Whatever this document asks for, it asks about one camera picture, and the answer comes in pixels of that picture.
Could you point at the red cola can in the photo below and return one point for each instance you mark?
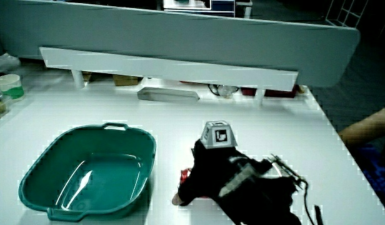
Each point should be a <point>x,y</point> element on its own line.
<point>184,176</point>

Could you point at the brown cardboard box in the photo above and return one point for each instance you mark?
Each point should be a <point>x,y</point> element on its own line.
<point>125,80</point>

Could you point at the green plastic basin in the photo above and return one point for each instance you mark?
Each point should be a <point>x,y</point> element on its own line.
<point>102,181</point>

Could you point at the white desk shelf riser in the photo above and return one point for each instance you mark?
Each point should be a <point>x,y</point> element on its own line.
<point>167,70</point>

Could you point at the white desk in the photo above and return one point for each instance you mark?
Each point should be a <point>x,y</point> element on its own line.
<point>273,131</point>

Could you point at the person's right hand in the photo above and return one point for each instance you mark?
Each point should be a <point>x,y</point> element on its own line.
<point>211,168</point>

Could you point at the dark red box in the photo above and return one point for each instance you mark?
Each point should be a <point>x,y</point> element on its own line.
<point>278,92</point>

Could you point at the grey partition panel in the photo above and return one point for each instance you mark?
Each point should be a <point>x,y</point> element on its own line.
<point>180,34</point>

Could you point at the person's right forearm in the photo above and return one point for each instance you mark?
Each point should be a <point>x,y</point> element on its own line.
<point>261,203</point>

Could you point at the white and blue box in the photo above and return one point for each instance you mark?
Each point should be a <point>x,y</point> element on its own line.
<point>198,6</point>

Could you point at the grey flat tray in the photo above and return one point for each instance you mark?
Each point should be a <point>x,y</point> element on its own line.
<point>167,94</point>

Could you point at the green and white paper cup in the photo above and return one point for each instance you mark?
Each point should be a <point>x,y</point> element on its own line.
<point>11,87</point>

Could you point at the clear plastic bag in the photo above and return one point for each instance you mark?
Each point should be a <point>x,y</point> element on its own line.
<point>3,62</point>

